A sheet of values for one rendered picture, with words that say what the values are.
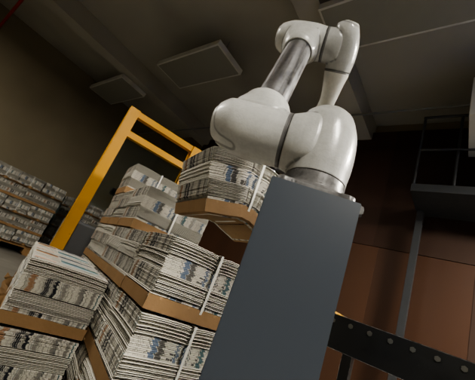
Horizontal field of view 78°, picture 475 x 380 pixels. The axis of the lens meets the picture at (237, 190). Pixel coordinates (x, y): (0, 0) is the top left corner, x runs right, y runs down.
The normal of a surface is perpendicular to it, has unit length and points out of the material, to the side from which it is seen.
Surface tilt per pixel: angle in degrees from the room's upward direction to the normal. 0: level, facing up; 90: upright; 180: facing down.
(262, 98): 68
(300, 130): 92
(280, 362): 90
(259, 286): 90
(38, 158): 90
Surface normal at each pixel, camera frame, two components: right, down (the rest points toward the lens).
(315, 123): -0.14, -0.45
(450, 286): -0.54, -0.46
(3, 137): 0.77, 0.07
